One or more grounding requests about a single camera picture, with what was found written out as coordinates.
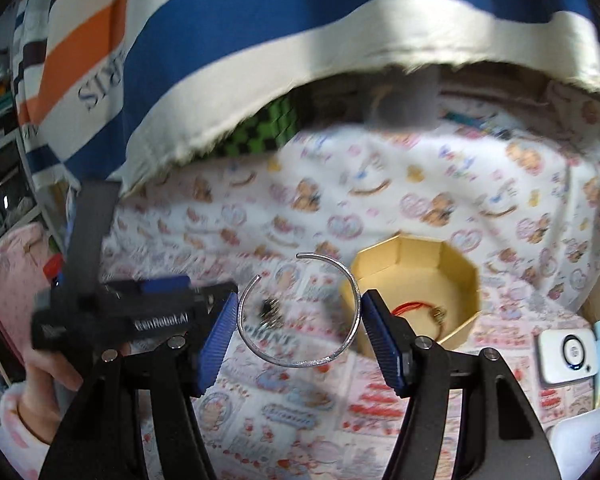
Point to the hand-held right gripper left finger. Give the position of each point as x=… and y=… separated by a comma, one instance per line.
x=216, y=347

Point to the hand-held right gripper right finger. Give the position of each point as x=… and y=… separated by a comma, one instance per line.
x=384, y=347

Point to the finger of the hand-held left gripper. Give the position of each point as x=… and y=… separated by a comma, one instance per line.
x=166, y=285

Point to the silver bangle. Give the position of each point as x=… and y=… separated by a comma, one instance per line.
x=300, y=363

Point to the octagonal cardboard box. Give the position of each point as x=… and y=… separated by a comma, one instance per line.
x=415, y=265

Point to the person's left forearm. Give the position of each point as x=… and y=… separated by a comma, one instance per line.
x=12, y=425

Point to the person's left hand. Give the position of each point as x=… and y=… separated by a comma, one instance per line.
x=47, y=385

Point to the small red object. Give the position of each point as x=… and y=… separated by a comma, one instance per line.
x=55, y=264

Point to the small dark earring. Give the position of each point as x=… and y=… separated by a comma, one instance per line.
x=267, y=310

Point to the pink cloth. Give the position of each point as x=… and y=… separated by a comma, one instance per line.
x=12, y=275

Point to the cartoon print bed sheet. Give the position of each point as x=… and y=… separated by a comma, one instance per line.
x=390, y=195

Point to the cluttered shelf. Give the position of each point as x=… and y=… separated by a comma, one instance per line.
x=2, y=160

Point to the white rounded device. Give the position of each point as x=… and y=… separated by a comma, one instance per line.
x=565, y=357

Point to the green black checkered cloth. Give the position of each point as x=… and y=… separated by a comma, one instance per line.
x=260, y=130

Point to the white paper sheet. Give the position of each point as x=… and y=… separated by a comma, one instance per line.
x=580, y=442

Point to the grey fuzzy object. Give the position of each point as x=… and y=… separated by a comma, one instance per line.
x=405, y=102

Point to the blue white orange striped blanket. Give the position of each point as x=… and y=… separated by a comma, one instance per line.
x=220, y=25

